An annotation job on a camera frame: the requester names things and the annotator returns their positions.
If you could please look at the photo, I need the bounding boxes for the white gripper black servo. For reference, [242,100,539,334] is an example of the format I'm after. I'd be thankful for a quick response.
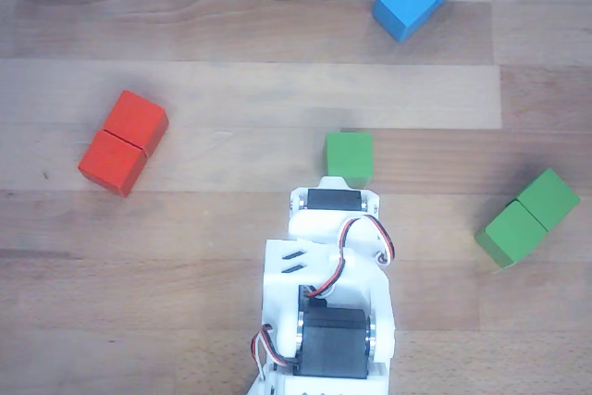
[287,175,381,248]

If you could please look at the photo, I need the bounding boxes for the small green cube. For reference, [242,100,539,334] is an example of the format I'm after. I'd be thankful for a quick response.
[322,130,375,189]

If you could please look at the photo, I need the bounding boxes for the long green block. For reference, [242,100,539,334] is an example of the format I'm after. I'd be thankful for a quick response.
[474,167,582,270]

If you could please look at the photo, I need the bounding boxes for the long red block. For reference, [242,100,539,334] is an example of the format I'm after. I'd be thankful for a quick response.
[77,89,170,199]

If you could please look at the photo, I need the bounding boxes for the red black white servo cable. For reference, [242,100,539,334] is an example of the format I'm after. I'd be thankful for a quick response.
[305,216,398,300]
[251,323,289,380]

